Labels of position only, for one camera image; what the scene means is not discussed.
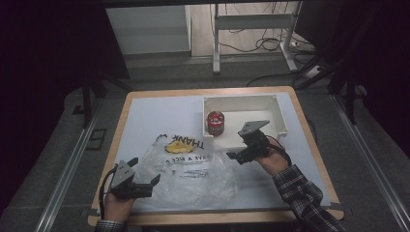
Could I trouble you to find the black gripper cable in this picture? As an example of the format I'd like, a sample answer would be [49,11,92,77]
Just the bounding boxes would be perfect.
[266,134,293,167]
[98,164,119,220]

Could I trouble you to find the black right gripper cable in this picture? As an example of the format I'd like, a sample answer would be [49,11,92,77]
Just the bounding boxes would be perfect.
[266,134,293,167]

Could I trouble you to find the black floor cables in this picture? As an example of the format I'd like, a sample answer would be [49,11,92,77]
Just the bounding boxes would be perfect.
[219,27,312,55]

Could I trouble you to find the person's left hand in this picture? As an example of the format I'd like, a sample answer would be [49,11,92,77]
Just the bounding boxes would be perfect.
[103,191,136,223]

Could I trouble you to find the white metal desk frame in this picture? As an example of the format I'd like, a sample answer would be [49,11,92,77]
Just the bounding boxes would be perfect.
[212,2,303,74]

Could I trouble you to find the black metal stand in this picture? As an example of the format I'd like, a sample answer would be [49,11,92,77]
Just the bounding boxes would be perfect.
[328,56,369,126]
[73,72,108,129]

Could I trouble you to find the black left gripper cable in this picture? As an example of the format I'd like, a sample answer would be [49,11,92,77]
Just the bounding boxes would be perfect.
[98,164,119,220]

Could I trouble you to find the white cabinet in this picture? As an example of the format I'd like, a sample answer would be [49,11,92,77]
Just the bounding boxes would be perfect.
[105,4,191,55]

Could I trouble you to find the person's right hand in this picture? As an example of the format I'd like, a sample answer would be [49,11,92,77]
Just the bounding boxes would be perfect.
[254,137,291,177]

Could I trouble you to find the white plastic box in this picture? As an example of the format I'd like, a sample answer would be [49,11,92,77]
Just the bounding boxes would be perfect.
[202,94,288,153]

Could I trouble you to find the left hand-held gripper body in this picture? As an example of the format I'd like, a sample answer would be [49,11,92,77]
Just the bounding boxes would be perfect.
[109,159,154,200]

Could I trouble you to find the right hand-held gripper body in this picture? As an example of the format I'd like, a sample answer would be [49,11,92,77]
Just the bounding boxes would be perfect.
[237,120,271,165]

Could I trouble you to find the aluminium floor rail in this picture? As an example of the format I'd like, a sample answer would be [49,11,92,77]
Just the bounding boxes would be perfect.
[33,99,104,232]
[331,94,410,232]

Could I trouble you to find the black floor plate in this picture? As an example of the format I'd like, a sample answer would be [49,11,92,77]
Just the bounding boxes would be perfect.
[85,128,107,151]

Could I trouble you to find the yellow snack packet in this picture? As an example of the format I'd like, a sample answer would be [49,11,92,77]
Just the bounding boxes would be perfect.
[164,140,196,155]

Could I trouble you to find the white power strip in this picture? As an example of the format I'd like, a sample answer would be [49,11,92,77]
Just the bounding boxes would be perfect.
[303,65,322,80]

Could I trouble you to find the red can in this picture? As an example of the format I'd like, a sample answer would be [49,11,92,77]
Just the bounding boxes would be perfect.
[206,110,225,137]

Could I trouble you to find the clear plastic bag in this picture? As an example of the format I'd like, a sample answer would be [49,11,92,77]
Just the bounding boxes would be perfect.
[134,132,241,207]

